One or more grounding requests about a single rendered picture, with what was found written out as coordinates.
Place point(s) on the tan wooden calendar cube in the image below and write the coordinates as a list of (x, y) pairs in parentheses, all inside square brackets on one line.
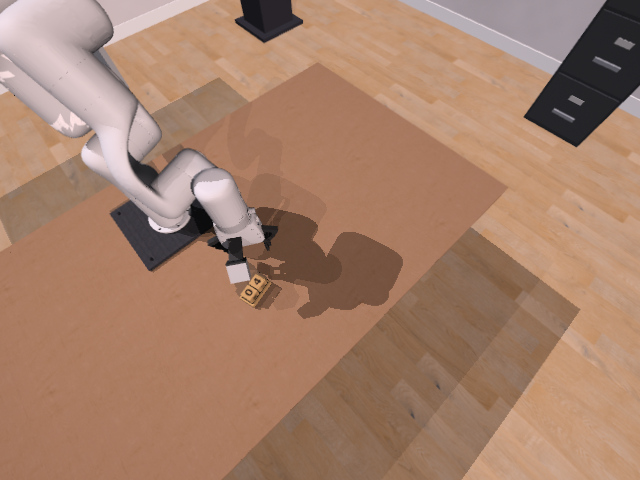
[(250, 294), (258, 283)]

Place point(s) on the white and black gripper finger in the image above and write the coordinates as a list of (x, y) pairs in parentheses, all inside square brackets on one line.
[(214, 242), (269, 233)]

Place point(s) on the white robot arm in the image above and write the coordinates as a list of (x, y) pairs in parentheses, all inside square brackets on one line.
[(52, 42)]

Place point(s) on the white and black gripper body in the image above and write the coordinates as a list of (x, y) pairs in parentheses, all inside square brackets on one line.
[(251, 234)]

